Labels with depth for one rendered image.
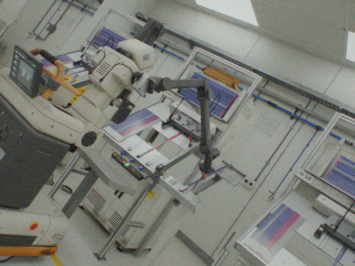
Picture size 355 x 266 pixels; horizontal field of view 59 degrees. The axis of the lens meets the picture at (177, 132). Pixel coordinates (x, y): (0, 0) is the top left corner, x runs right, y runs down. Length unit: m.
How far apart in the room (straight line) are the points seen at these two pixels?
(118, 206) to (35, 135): 1.44
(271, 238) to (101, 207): 1.49
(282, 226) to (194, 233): 2.16
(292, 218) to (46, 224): 1.53
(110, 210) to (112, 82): 1.34
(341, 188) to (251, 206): 1.77
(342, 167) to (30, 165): 1.98
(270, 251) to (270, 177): 2.08
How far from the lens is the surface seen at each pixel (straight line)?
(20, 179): 1.64
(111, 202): 2.87
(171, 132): 2.72
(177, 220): 2.33
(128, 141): 2.61
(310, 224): 2.36
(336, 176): 2.49
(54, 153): 1.64
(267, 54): 4.73
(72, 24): 7.18
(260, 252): 2.06
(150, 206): 2.65
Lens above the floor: 1.00
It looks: 2 degrees up
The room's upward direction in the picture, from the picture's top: 35 degrees clockwise
